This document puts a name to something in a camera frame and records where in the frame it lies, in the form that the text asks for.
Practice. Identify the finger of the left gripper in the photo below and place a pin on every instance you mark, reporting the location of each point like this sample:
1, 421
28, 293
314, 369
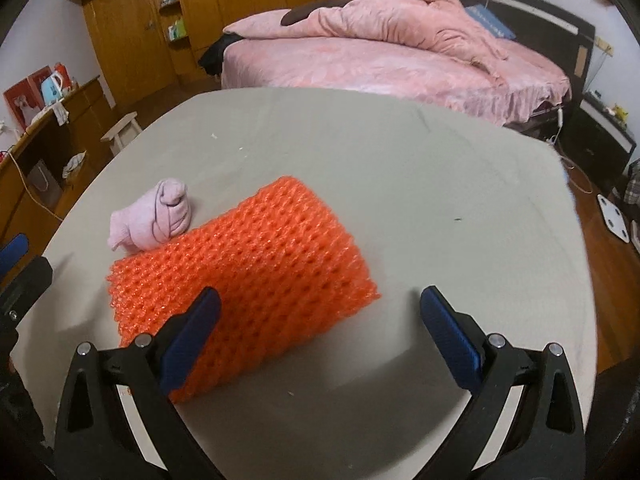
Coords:
12, 253

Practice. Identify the pink bed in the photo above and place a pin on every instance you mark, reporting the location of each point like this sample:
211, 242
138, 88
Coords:
530, 81

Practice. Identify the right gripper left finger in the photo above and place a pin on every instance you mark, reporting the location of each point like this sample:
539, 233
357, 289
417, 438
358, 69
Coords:
180, 341

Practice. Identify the small white stool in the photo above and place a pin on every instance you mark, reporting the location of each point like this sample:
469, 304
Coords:
122, 133

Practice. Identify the pink rolled sock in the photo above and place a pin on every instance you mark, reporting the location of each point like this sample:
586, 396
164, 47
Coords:
154, 219

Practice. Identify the dark wooden headboard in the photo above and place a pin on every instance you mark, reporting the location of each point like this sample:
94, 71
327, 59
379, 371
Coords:
564, 38

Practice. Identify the plaid bag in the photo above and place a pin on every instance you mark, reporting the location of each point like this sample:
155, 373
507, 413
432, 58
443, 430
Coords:
632, 190

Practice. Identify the light blue kettle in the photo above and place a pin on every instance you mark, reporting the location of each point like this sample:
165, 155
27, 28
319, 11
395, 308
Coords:
52, 89

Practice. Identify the red gift bag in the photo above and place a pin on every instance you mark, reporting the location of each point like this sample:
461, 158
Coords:
25, 100

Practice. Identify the wooden sideboard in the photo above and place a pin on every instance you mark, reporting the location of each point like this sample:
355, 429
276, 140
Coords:
45, 173

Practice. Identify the blue pillow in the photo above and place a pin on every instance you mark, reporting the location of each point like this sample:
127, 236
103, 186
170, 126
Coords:
489, 21

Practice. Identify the yellow plush toy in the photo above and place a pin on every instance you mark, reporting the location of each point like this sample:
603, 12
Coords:
620, 113

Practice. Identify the black clothes on bed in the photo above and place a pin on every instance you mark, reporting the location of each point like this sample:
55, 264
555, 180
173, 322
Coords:
212, 60

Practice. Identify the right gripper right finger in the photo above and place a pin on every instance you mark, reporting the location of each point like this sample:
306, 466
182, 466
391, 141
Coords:
458, 338

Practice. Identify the pink duvet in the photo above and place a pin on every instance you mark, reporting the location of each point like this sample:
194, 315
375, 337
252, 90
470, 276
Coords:
440, 26

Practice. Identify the black white nightstand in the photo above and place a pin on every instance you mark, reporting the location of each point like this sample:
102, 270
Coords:
600, 144

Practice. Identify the orange foam net sleeve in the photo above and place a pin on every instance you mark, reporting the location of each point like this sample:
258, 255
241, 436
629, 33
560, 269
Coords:
286, 271

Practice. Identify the white bathroom scale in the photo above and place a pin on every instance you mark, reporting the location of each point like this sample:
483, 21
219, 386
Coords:
613, 219

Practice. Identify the brown cushion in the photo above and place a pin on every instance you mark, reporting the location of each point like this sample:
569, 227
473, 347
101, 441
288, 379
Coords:
301, 12

